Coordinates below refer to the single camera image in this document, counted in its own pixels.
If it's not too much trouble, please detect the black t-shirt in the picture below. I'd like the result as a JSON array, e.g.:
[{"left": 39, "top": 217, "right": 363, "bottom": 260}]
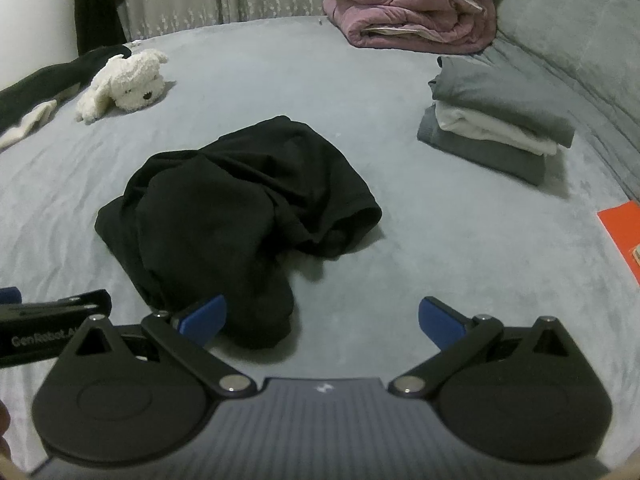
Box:
[{"left": 94, "top": 116, "right": 382, "bottom": 349}]

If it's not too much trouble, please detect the white cloth by black garment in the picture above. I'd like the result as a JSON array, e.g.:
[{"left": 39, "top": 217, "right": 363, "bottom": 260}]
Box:
[{"left": 0, "top": 100, "right": 58, "bottom": 151}]

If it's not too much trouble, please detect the orange book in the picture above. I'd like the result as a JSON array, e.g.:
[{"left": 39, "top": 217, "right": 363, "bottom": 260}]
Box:
[{"left": 597, "top": 202, "right": 640, "bottom": 282}]

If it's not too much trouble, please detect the black garment on bed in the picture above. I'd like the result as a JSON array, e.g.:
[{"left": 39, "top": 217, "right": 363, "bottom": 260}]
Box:
[{"left": 1, "top": 46, "right": 131, "bottom": 132}]

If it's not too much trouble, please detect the folded white shirt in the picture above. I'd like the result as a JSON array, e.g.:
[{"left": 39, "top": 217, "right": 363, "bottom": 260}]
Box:
[{"left": 435, "top": 101, "right": 558, "bottom": 156}]

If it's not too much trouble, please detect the white plush dog toy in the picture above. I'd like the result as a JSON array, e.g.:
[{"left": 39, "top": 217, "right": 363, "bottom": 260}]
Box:
[{"left": 75, "top": 49, "right": 168, "bottom": 124}]

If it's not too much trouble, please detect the top folded grey shirt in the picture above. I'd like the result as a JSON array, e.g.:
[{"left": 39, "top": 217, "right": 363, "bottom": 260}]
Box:
[{"left": 428, "top": 56, "right": 575, "bottom": 148}]

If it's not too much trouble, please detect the hanging black coat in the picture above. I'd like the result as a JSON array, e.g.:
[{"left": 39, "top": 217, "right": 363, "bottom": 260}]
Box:
[{"left": 74, "top": 0, "right": 126, "bottom": 55}]

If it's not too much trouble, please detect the folded pink quilt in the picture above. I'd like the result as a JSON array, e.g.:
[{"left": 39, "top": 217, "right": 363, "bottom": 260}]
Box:
[{"left": 322, "top": 0, "right": 497, "bottom": 55}]

